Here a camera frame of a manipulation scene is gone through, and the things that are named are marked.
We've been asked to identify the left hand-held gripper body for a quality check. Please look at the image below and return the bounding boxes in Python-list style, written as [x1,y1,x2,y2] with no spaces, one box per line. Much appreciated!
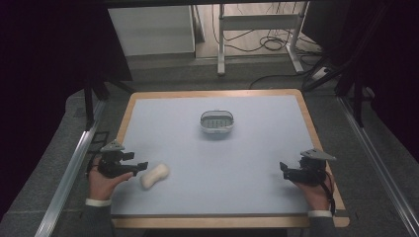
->
[97,139,136,180]

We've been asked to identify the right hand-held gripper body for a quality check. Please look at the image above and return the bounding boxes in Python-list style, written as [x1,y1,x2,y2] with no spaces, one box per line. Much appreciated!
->
[286,148,338,186]

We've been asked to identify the white cabinet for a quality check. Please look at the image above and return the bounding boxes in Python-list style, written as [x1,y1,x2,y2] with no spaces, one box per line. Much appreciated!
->
[107,4,197,57]

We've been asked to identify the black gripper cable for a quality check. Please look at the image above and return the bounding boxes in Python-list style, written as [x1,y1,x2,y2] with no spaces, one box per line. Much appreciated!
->
[319,170,337,217]

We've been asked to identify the black floor cables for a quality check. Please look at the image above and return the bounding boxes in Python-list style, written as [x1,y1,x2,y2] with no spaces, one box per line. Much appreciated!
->
[210,2,325,91]

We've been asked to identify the person's right hand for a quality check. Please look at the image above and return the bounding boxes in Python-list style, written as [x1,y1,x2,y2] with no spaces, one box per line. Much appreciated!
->
[293,163,336,212]

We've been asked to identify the aluminium rail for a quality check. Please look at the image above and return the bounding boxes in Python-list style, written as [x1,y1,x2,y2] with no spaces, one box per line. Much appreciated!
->
[34,98,107,237]
[338,96,419,237]

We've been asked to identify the person's left hand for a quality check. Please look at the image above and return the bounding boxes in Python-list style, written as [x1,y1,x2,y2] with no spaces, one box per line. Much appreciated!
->
[87,157,134,201]

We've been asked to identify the white soap dish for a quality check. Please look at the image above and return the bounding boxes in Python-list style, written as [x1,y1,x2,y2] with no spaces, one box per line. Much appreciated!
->
[200,110,235,134]

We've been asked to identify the white soap bar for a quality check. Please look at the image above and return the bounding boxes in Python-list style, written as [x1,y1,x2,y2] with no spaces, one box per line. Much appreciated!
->
[139,162,171,191]

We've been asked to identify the light blue table mat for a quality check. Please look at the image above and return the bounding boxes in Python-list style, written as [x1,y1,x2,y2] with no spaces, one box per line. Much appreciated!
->
[110,95,314,217]

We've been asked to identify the white desk frame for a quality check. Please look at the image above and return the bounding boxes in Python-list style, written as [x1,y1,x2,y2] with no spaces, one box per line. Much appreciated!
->
[216,1,311,77]

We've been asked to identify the white power strip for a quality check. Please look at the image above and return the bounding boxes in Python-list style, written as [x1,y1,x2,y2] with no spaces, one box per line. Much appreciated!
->
[310,66,331,82]

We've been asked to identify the black metal stand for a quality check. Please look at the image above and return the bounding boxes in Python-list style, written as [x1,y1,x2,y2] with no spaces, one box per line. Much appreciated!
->
[301,3,393,128]
[82,77,136,132]

